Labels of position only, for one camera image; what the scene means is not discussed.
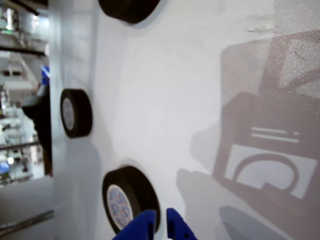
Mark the black tape roll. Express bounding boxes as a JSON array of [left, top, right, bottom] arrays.
[[101, 165, 161, 236], [97, 0, 161, 25], [59, 88, 93, 139]]

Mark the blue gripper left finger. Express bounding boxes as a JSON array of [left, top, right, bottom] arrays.
[[113, 209, 158, 240]]

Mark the grey metal bar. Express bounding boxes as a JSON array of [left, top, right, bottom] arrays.
[[0, 209, 55, 232]]

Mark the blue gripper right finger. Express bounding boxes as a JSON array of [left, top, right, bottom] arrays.
[[166, 207, 199, 240]]

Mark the dark chair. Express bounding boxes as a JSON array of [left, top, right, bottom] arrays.
[[21, 84, 53, 176]]

